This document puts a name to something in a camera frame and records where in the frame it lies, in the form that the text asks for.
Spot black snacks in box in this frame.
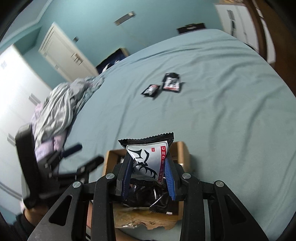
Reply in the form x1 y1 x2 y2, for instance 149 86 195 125
121 179 179 215

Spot person's left hand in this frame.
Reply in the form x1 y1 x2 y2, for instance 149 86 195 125
18 201 49 231

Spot black office chair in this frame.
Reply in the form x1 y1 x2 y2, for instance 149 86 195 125
15 123 46 209

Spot torn brown paper flap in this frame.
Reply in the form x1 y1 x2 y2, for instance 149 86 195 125
113 204 180 230

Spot cardboard box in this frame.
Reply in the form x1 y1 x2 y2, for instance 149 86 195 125
102 141 191 223

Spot crumpled grey blanket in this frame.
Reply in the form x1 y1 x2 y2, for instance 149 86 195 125
31 76 104 161

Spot white wardrobe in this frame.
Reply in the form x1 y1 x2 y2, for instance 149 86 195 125
1 45 51 209

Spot white antler snack packet left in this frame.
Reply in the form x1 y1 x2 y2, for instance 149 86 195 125
142 84 160 97

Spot white antler snack packet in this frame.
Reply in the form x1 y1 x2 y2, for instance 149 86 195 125
142 84 160 97
162 72 182 93

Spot white door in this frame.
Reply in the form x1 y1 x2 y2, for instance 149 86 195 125
39 23 98 82

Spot light blue bed sheet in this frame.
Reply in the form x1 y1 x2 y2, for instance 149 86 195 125
60 29 295 240

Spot white antler snack packet upper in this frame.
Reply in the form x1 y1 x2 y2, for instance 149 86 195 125
162 72 182 93

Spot black item behind bed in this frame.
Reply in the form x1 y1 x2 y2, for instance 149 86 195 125
177 23 206 35

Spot white cabinet right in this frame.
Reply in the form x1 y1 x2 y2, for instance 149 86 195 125
215 4 259 52

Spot black bag by wall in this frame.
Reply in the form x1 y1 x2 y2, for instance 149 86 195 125
96 48 130 74

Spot metal wall bracket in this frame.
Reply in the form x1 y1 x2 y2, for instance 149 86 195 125
114 11 135 26

